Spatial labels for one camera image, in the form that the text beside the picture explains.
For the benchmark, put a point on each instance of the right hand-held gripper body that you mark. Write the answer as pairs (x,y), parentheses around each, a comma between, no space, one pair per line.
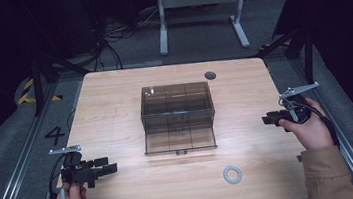
(298,109)

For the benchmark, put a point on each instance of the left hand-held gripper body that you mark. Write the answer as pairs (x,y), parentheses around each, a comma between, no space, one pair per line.
(74,174)

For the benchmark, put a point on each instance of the smoky transparent drawer box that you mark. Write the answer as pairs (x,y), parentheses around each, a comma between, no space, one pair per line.
(177,112)

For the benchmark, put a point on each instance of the person's left hand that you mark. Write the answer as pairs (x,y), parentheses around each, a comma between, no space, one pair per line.
(74,195)

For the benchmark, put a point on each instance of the person's right hand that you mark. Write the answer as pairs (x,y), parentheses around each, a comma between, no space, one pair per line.
(312,132)

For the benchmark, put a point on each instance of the black metal stand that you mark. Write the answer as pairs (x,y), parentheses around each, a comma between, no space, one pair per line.
(308,54)
(38,85)

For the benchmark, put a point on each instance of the dark round table grommet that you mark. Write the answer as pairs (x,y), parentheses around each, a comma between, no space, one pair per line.
(210,75)

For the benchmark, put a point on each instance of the white metal desk frame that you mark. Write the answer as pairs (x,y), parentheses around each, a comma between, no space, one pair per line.
(163,30)

